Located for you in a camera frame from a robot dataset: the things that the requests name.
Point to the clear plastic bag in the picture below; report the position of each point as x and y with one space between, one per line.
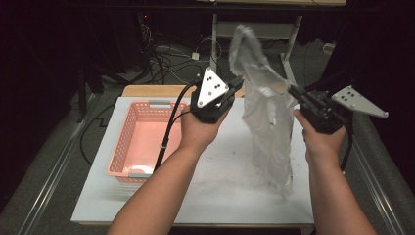
267 130

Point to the black stand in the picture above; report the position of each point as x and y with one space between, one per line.
326 81

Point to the metal floor rail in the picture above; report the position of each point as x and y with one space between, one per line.
55 176
381 196

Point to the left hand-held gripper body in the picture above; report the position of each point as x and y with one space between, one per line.
210 98

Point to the white power adapter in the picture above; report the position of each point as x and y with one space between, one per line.
195 56

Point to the white board mat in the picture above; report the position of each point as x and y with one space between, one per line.
228 189

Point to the pink perforated plastic basket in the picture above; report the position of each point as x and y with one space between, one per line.
143 140

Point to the person's left hand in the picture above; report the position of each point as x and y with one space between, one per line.
197 133

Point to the person's right hand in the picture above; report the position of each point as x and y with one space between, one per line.
321 143

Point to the white metal desk frame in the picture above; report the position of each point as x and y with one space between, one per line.
213 49

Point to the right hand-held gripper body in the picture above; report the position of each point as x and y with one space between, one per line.
323 111

